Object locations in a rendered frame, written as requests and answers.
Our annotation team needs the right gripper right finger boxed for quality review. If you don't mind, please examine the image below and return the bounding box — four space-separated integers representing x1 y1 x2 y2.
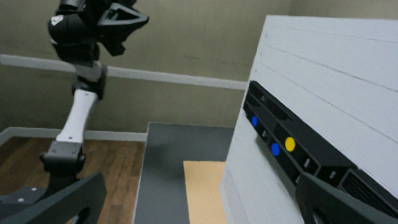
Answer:
295 173 398 224

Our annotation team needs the tan wooden board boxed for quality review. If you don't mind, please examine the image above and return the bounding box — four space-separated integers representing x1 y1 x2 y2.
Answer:
184 162 227 224

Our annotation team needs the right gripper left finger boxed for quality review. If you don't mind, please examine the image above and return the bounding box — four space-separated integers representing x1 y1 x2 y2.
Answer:
0 172 107 224

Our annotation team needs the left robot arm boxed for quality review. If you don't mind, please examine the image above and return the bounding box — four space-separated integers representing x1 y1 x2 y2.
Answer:
35 0 109 204

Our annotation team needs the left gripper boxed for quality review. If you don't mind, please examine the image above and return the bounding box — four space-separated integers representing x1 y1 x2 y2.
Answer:
68 0 149 57

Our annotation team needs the grey metal rack frame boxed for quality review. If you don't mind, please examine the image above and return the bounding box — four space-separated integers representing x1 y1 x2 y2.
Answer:
219 16 398 224

